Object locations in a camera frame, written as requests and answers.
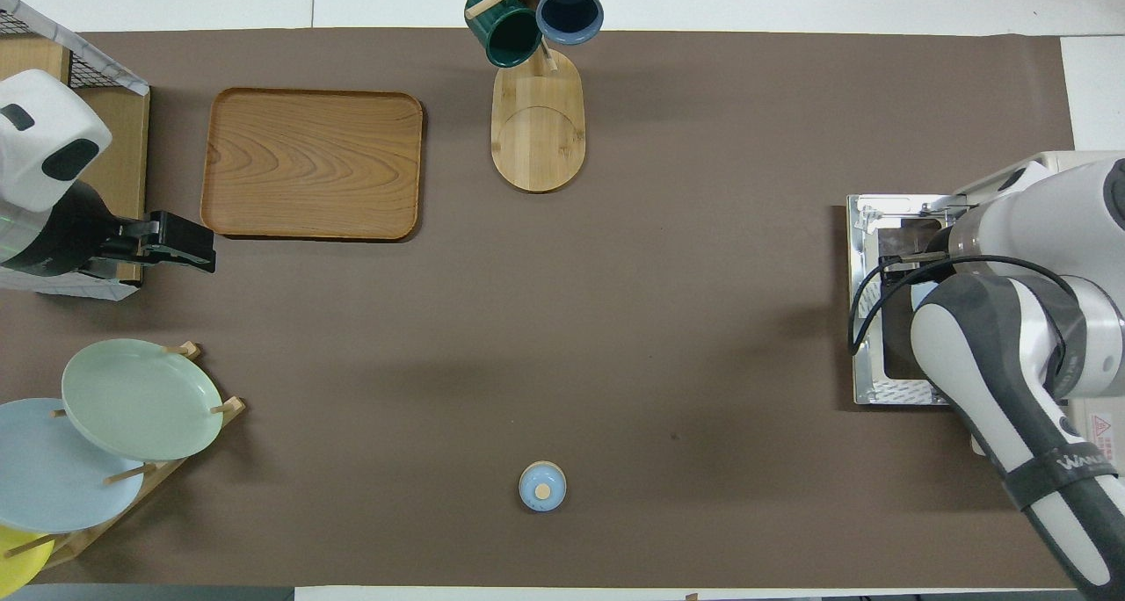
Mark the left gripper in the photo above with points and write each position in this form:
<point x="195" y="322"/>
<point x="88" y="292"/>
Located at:
<point x="77" y="232"/>

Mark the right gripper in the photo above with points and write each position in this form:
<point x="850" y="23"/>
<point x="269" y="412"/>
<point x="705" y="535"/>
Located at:
<point x="939" y="242"/>

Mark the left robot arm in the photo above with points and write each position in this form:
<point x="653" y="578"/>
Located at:
<point x="42" y="140"/>

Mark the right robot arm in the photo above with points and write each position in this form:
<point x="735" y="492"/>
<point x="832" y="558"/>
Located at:
<point x="984" y="355"/>

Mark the pale green plate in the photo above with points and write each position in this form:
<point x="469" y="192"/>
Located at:
<point x="141" y="399"/>

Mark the light blue plate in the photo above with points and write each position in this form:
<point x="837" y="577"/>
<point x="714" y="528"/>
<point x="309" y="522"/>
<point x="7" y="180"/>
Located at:
<point x="53" y="469"/>

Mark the wooden tray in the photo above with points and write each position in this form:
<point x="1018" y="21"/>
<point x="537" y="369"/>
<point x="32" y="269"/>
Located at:
<point x="312" y="163"/>

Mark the wooden plate rack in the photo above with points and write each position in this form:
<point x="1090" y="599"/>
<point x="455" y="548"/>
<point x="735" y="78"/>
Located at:
<point x="167" y="469"/>

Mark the yellow plate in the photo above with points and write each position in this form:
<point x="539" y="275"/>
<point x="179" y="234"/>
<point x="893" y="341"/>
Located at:
<point x="19" y="561"/>

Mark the wooden mug tree stand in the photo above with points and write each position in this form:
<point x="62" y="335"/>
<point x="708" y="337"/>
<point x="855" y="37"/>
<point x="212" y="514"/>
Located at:
<point x="538" y="135"/>

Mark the blue mug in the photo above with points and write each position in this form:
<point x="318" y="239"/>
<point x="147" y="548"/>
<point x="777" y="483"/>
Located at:
<point x="569" y="10"/>

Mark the dark green mug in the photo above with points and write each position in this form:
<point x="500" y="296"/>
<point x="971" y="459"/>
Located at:
<point x="505" y="32"/>

